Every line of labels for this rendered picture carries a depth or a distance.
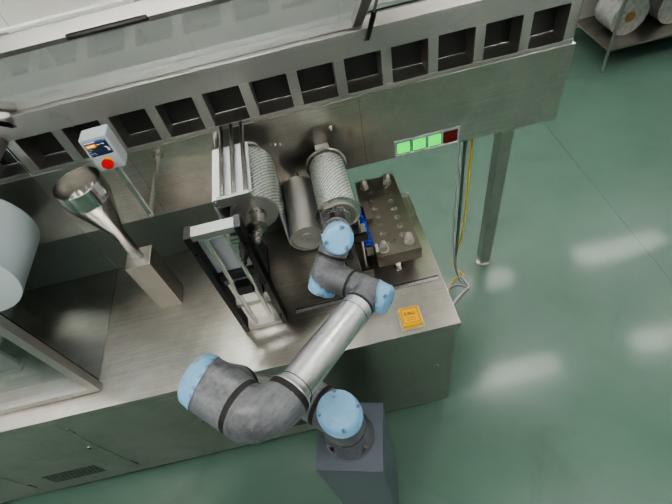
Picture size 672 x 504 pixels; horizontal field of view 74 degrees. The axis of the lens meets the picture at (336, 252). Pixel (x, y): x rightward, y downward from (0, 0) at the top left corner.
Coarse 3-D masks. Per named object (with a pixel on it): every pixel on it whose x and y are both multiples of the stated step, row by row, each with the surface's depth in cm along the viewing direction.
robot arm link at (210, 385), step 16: (192, 368) 89; (208, 368) 89; (224, 368) 89; (240, 368) 94; (192, 384) 87; (208, 384) 86; (224, 384) 86; (240, 384) 86; (320, 384) 126; (192, 400) 87; (208, 400) 85; (224, 400) 84; (208, 416) 85; (224, 416) 83; (304, 416) 123
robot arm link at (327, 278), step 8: (320, 256) 111; (328, 256) 110; (320, 264) 111; (328, 264) 110; (336, 264) 110; (344, 264) 113; (312, 272) 113; (320, 272) 111; (328, 272) 110; (336, 272) 109; (344, 272) 109; (312, 280) 112; (320, 280) 111; (328, 280) 110; (336, 280) 109; (344, 280) 108; (312, 288) 112; (320, 288) 111; (328, 288) 111; (336, 288) 109; (320, 296) 113; (328, 296) 112
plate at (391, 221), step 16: (368, 192) 180; (384, 192) 178; (384, 208) 172; (400, 208) 171; (368, 224) 169; (384, 224) 168; (400, 224) 167; (400, 240) 162; (416, 240) 161; (384, 256) 159; (400, 256) 160; (416, 256) 162
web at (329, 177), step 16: (256, 160) 143; (272, 160) 152; (320, 160) 152; (336, 160) 153; (256, 176) 138; (272, 176) 144; (320, 176) 148; (336, 176) 147; (256, 192) 134; (272, 192) 138; (320, 192) 145; (336, 192) 142; (352, 192) 147; (288, 240) 150
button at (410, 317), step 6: (414, 306) 156; (402, 312) 156; (408, 312) 155; (414, 312) 155; (402, 318) 154; (408, 318) 154; (414, 318) 154; (420, 318) 153; (402, 324) 153; (408, 324) 153; (414, 324) 153; (420, 324) 154
